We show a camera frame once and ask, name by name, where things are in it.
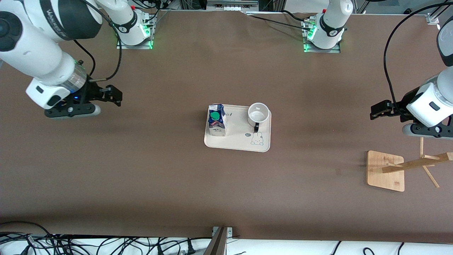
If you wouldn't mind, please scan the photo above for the blue white milk carton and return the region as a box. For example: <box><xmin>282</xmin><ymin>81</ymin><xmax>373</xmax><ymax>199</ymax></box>
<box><xmin>207</xmin><ymin>104</ymin><xmax>227</xmax><ymax>137</ymax></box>

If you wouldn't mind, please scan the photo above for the white mug with black handle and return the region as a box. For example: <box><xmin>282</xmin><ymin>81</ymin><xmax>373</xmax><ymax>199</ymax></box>
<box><xmin>247</xmin><ymin>103</ymin><xmax>271</xmax><ymax>133</ymax></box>

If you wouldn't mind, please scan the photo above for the wooden mug tree rack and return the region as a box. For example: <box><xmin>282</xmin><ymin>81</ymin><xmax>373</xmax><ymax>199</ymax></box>
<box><xmin>367</xmin><ymin>137</ymin><xmax>453</xmax><ymax>192</ymax></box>

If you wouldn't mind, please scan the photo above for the cream tray with rabbit print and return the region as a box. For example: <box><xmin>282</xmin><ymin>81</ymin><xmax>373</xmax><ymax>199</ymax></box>
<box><xmin>204</xmin><ymin>104</ymin><xmax>272</xmax><ymax>153</ymax></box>

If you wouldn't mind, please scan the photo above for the grey power strip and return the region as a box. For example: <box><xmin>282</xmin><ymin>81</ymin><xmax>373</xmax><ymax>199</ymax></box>
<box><xmin>207</xmin><ymin>0</ymin><xmax>259</xmax><ymax>11</ymax></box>

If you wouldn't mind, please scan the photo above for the short black right arm cable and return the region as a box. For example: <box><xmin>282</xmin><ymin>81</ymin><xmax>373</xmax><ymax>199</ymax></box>
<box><xmin>72</xmin><ymin>39</ymin><xmax>97</xmax><ymax>78</ymax></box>

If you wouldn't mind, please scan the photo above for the long black right arm cable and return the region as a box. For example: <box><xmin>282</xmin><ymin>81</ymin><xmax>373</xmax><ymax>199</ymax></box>
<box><xmin>82</xmin><ymin>0</ymin><xmax>123</xmax><ymax>83</ymax></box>

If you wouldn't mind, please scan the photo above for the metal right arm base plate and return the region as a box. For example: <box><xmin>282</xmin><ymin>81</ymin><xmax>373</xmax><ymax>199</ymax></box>
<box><xmin>116</xmin><ymin>34</ymin><xmax>155</xmax><ymax>50</ymax></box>

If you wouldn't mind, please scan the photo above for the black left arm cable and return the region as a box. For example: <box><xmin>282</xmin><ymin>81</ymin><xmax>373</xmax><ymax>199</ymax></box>
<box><xmin>384</xmin><ymin>2</ymin><xmax>453</xmax><ymax>107</ymax></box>

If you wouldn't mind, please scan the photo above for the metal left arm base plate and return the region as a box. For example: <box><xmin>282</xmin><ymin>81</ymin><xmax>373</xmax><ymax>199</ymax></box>
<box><xmin>303</xmin><ymin>42</ymin><xmax>341</xmax><ymax>54</ymax></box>

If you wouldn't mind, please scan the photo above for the short black table cable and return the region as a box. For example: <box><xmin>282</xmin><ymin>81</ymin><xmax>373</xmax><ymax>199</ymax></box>
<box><xmin>282</xmin><ymin>10</ymin><xmax>309</xmax><ymax>22</ymax></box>

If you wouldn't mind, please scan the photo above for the long black table cable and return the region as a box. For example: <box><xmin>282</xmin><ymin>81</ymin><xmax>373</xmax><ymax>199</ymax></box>
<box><xmin>244</xmin><ymin>13</ymin><xmax>315</xmax><ymax>32</ymax></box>

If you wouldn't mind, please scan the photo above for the aluminium profile post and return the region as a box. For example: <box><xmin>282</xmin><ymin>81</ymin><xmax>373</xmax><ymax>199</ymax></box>
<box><xmin>202</xmin><ymin>227</ymin><xmax>228</xmax><ymax>255</ymax></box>

